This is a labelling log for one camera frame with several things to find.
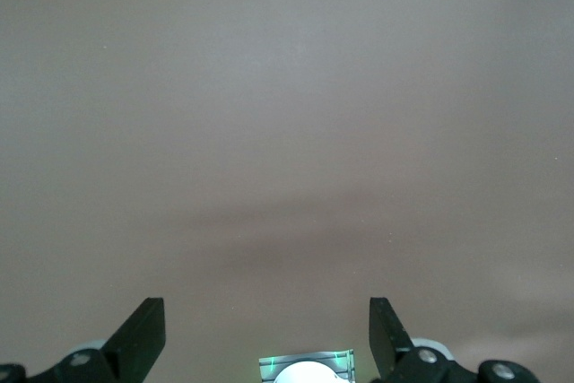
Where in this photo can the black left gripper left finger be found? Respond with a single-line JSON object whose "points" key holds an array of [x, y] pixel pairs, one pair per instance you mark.
{"points": [[141, 338]]}

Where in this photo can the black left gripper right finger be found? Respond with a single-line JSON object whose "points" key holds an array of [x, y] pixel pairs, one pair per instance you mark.
{"points": [[385, 338]]}

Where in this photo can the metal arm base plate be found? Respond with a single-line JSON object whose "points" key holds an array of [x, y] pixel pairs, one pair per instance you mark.
{"points": [[266, 367]]}

